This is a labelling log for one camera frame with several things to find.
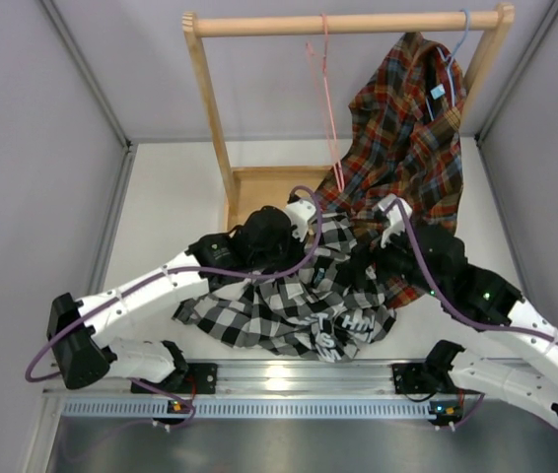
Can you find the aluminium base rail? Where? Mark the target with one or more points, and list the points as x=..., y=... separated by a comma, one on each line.
x=284, y=378

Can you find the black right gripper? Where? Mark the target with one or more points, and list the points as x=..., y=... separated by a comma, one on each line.
x=371, y=252

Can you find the perforated cable duct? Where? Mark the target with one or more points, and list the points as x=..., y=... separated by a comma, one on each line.
x=208, y=408

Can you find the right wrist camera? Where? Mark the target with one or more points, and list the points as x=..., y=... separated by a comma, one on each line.
x=391, y=212

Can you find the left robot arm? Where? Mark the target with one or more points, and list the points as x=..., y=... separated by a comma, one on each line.
x=91, y=335

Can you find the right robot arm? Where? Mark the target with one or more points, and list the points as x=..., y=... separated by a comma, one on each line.
x=433, y=260

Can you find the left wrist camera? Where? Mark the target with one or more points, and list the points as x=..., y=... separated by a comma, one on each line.
x=301, y=213

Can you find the black white checked shirt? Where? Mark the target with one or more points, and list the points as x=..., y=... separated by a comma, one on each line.
x=314, y=314

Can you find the pink wire hanger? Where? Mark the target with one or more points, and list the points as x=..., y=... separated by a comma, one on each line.
x=318, y=67

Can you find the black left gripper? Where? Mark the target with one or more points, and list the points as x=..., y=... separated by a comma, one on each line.
x=297, y=249

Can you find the red brown plaid shirt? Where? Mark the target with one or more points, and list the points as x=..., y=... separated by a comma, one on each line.
x=396, y=149

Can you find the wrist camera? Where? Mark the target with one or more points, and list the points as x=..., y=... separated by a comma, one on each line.
x=301, y=213
x=391, y=212

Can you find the blue wire hanger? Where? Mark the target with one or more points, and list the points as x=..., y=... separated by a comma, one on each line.
x=444, y=83

